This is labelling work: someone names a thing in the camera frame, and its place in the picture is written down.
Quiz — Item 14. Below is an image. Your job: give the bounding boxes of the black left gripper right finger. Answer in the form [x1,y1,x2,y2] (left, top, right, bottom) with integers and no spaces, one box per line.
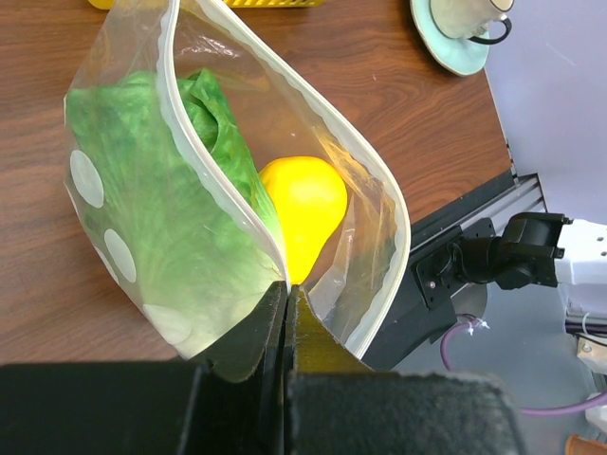
[284,287,528,454]

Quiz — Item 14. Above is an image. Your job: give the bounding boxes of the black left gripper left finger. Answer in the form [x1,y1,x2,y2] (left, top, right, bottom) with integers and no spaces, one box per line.
[1,282,286,454]

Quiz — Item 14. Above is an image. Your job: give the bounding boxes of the dotted clear zip bag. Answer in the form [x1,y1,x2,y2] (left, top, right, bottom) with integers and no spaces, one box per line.
[67,1,411,356]

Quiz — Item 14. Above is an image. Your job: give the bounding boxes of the green toy lettuce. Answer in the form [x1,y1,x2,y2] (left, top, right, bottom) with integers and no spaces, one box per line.
[64,71,281,358]

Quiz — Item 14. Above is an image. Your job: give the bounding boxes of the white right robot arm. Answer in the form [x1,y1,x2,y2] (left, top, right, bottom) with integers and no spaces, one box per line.
[450,212,606,290]

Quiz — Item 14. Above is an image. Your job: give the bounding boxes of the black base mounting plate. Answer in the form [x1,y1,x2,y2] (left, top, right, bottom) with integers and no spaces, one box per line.
[362,172,544,370]

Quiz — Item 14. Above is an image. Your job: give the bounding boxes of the mint green saucer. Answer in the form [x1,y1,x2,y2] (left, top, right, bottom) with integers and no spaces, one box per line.
[410,0,489,77]

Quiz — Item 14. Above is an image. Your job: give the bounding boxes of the cream speckled mug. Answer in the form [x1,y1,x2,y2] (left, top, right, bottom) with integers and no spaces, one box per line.
[430,0,515,46]

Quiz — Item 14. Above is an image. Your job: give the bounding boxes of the yellow plastic basket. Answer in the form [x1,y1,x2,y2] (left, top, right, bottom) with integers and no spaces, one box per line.
[88,0,324,10]

